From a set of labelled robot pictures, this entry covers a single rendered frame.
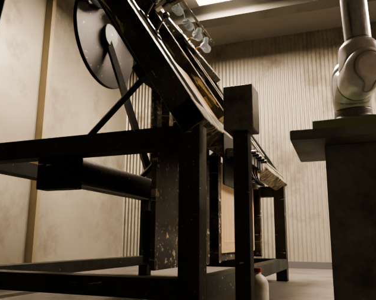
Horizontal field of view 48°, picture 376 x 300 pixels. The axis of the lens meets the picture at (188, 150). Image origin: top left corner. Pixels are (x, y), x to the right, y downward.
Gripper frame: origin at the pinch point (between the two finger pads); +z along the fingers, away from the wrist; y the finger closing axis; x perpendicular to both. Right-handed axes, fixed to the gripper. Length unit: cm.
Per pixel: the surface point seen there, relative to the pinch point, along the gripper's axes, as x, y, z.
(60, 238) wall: 226, -27, 252
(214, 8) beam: 269, -168, -35
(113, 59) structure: 83, -58, 57
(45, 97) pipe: 170, -144, 165
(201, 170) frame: -12, 85, 24
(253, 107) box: -13, 77, -7
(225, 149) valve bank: 13, 75, 14
